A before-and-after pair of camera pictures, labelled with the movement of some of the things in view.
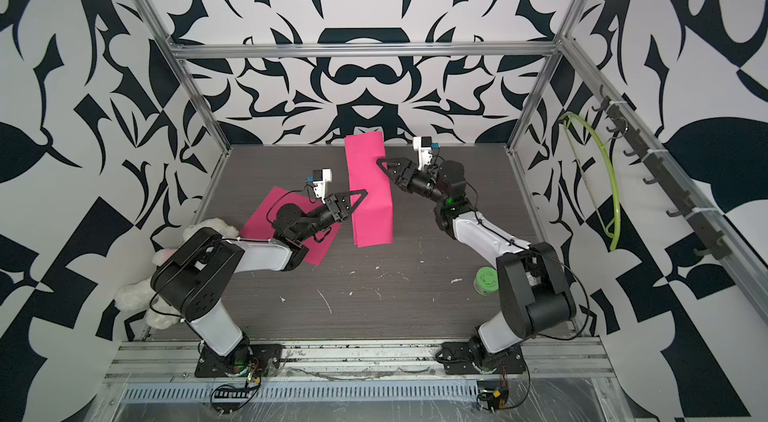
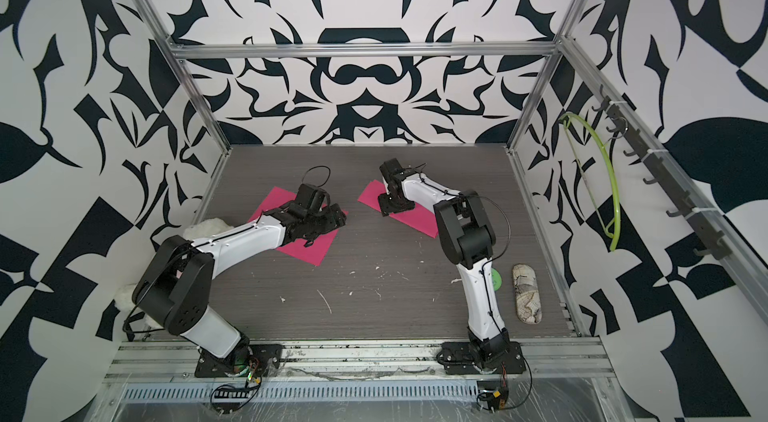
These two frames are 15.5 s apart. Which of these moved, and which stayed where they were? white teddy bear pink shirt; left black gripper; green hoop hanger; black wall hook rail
Moved: left black gripper
Stayed: black wall hook rail; green hoop hanger; white teddy bear pink shirt
